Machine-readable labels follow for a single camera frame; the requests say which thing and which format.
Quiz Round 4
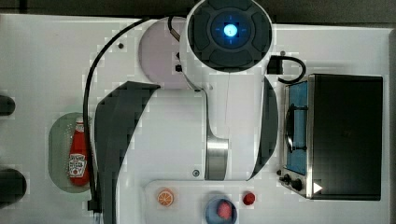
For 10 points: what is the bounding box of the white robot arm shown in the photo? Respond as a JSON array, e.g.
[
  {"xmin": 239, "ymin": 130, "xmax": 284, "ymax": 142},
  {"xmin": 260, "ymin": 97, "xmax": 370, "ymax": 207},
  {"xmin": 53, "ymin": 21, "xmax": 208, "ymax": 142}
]
[{"xmin": 92, "ymin": 0, "xmax": 278, "ymax": 224}]

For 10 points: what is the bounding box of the black cylinder upper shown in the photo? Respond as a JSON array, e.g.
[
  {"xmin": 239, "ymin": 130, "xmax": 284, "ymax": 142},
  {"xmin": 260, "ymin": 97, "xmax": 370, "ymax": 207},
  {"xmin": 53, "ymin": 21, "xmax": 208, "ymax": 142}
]
[{"xmin": 0, "ymin": 95, "xmax": 16, "ymax": 116}]

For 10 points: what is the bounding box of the green oval strainer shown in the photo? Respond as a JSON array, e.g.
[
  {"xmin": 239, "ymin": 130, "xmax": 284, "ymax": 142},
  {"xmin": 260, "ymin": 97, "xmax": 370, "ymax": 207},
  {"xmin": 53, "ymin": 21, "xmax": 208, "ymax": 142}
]
[{"xmin": 48, "ymin": 112, "xmax": 90, "ymax": 193}]

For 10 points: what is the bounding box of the pink toy in bowl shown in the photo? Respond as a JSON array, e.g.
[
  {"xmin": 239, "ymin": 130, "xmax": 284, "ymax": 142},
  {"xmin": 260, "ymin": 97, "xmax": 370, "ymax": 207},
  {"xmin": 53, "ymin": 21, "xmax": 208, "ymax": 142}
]
[{"xmin": 217, "ymin": 201, "xmax": 233, "ymax": 220}]

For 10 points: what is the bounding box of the black cylinder lower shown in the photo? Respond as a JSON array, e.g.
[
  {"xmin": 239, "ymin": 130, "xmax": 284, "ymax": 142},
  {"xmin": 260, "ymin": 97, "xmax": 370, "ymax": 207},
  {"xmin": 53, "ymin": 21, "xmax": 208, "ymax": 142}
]
[{"xmin": 0, "ymin": 168, "xmax": 27, "ymax": 209}]

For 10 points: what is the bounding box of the orange slice toy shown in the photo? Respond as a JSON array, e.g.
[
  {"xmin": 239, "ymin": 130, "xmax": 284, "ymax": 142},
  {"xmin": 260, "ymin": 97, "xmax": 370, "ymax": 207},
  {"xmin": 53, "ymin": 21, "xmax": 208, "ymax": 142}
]
[{"xmin": 157, "ymin": 189, "xmax": 174, "ymax": 207}]

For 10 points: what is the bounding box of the small red toy fruit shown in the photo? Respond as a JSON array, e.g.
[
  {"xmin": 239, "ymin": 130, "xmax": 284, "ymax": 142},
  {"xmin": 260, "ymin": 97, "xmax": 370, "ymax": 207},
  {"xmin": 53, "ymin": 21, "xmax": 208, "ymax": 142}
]
[{"xmin": 243, "ymin": 192, "xmax": 256, "ymax": 205}]

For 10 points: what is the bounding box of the blue bowl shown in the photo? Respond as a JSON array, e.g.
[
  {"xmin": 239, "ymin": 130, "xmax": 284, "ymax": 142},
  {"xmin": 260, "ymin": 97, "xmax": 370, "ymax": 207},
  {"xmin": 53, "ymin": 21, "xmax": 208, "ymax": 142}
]
[{"xmin": 205, "ymin": 197, "xmax": 237, "ymax": 224}]

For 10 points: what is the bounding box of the black cylinder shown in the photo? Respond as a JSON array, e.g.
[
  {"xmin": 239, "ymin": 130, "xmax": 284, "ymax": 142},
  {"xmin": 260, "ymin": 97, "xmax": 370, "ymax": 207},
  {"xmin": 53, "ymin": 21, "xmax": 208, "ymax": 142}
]
[
  {"xmin": 0, "ymin": 95, "xmax": 16, "ymax": 116},
  {"xmin": 0, "ymin": 168, "xmax": 27, "ymax": 209}
]

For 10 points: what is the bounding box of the black toaster oven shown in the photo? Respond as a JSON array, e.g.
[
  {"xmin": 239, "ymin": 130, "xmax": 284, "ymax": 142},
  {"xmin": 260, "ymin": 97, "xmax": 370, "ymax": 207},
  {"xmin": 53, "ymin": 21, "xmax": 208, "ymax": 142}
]
[{"xmin": 278, "ymin": 74, "xmax": 383, "ymax": 201}]

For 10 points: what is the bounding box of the red plush ketchup bottle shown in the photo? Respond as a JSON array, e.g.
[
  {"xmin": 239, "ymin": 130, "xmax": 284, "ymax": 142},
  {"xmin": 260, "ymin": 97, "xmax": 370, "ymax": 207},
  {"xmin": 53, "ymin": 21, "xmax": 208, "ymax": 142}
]
[{"xmin": 67, "ymin": 117, "xmax": 90, "ymax": 187}]

